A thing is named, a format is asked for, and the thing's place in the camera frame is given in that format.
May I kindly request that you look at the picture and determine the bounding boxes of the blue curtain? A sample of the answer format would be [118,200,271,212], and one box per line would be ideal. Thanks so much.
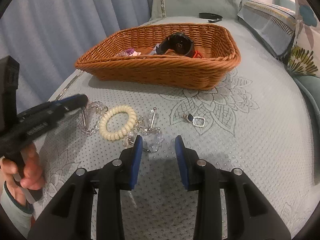
[1,0,152,112]

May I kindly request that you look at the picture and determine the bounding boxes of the light blue bed cover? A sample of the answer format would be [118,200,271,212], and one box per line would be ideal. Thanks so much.
[32,16,318,240]

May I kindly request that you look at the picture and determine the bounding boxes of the purple spiral hair tie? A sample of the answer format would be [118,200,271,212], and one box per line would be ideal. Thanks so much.
[115,48,137,58]

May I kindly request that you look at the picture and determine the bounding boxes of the crystal charm bracelet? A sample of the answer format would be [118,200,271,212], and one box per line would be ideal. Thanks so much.
[122,106,164,155]

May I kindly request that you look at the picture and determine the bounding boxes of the black wrist watch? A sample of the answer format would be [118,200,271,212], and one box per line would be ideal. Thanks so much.
[156,32,195,58]

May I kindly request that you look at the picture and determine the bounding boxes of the teal pillow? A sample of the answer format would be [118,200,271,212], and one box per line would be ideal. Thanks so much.
[292,75,320,127]

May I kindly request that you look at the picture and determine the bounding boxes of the cream spiral hair tie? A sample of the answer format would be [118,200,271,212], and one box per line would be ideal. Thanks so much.
[99,104,138,142]

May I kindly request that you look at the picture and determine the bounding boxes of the silver hair clip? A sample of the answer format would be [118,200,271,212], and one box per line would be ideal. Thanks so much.
[81,107,87,129]

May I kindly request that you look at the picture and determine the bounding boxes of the floral pillow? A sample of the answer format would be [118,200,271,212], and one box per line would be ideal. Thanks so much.
[287,0,319,77]

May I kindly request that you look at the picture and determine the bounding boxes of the orange wicker basket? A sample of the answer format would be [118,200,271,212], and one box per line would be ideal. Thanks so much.
[75,23,241,90]

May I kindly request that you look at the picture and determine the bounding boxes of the folded striped blanket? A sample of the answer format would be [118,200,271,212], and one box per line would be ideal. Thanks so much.
[237,0,296,58]

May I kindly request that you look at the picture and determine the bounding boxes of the black strap on bed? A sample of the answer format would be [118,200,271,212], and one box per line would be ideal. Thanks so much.
[198,12,223,23]

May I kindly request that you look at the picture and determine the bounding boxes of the person's left hand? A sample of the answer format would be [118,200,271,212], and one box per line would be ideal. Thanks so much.
[1,143,45,206]

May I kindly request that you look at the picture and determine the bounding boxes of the blue sofa back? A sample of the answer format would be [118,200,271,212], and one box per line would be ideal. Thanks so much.
[273,0,296,11]

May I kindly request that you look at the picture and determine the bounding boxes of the left forearm sleeve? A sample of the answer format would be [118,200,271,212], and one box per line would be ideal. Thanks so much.
[1,182,34,238]

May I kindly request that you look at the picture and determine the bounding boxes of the clear bead bracelet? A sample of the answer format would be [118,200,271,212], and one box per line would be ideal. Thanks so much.
[76,101,110,137]

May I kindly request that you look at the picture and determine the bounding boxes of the pink star hair clip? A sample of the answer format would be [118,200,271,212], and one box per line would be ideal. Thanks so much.
[130,50,155,56]

